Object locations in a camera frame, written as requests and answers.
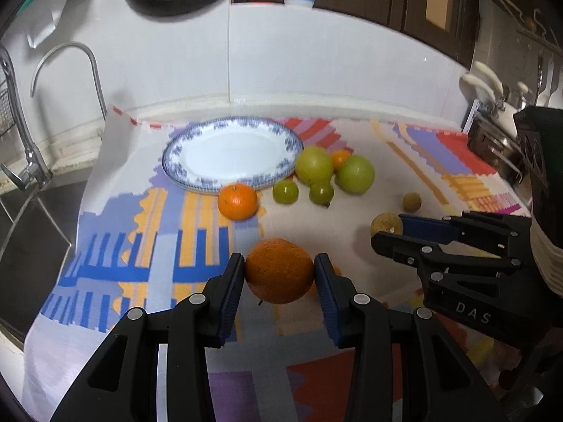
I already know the brown longan fruit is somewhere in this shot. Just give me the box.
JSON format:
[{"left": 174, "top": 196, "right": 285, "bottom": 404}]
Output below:
[
  {"left": 403, "top": 192, "right": 422, "bottom": 213},
  {"left": 370, "top": 212, "right": 404, "bottom": 236}
]

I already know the small orange mandarin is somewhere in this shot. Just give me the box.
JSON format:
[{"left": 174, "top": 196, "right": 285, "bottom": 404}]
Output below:
[{"left": 245, "top": 238, "right": 314, "bottom": 305}]

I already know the large orange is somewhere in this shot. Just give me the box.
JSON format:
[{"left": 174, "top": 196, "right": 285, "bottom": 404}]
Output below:
[{"left": 217, "top": 183, "right": 259, "bottom": 221}]

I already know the chrome kitchen faucet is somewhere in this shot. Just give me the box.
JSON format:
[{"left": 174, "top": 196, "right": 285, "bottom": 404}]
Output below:
[{"left": 1, "top": 41, "right": 108, "bottom": 192}]

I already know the large green apple right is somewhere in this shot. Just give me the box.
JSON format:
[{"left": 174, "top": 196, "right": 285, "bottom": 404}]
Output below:
[{"left": 336, "top": 154, "right": 375, "bottom": 194}]

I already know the large green apple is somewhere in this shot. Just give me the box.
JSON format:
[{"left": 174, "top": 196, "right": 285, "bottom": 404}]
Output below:
[
  {"left": 336, "top": 154, "right": 375, "bottom": 194},
  {"left": 295, "top": 146, "right": 334, "bottom": 186}
]

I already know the small green fruit right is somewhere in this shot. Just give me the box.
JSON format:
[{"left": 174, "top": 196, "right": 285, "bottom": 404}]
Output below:
[{"left": 309, "top": 180, "right": 334, "bottom": 208}]

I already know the small green fruit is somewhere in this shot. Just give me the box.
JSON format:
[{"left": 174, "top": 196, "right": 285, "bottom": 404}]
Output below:
[
  {"left": 309, "top": 180, "right": 334, "bottom": 208},
  {"left": 272, "top": 179, "right": 299, "bottom": 205}
]

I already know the small orange behind apples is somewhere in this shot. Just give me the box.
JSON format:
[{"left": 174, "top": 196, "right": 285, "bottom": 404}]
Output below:
[{"left": 330, "top": 149, "right": 352, "bottom": 172}]

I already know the large green apple left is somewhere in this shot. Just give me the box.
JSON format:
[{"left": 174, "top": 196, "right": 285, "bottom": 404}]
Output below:
[{"left": 295, "top": 146, "right": 334, "bottom": 186}]

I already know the colourful patterned table mat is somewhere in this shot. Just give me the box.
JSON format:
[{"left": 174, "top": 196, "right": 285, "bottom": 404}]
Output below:
[{"left": 22, "top": 110, "right": 526, "bottom": 421}]

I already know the small green fruit left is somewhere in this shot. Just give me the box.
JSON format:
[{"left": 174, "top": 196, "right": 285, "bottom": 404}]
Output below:
[{"left": 272, "top": 179, "right": 299, "bottom": 205}]

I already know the steel sink basin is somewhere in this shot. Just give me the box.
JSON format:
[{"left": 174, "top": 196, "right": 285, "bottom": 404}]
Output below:
[{"left": 1, "top": 181, "right": 86, "bottom": 347}]

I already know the blue white porcelain plate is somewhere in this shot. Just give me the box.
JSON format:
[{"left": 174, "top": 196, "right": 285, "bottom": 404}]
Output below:
[{"left": 161, "top": 117, "right": 304, "bottom": 194}]

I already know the teal white carton box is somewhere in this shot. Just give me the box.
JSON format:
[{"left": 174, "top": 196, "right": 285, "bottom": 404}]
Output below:
[{"left": 20, "top": 0, "right": 68, "bottom": 49}]

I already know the black camera box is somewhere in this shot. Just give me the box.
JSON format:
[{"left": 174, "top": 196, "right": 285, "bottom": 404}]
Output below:
[{"left": 514, "top": 106, "right": 562, "bottom": 221}]

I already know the white handled utensil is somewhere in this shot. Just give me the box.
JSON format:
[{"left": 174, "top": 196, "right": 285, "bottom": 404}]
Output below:
[
  {"left": 473, "top": 60, "right": 504, "bottom": 97},
  {"left": 459, "top": 72, "right": 497, "bottom": 110}
]

